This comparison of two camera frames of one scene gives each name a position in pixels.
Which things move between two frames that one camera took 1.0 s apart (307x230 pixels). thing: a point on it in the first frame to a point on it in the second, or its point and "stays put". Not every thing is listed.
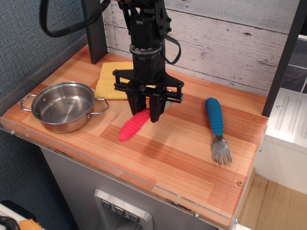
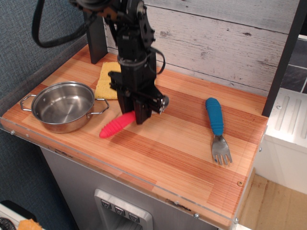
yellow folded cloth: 105,89 stays put
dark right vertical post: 285,57 stays put
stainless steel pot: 62,107 stays put
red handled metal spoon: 132,125 to 124,120
